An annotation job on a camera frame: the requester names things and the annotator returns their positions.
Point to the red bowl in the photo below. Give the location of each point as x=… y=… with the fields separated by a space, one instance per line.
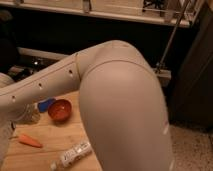
x=60 y=110

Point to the orange pepper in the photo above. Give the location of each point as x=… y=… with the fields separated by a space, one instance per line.
x=27 y=140

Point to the black office chair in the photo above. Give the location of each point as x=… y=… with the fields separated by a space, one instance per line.
x=9 y=54

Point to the metal pole stand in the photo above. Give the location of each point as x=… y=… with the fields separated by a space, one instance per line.
x=161 y=64

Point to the blue sponge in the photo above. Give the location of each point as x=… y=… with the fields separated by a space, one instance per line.
x=43 y=105

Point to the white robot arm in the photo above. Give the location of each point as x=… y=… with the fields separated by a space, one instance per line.
x=121 y=103

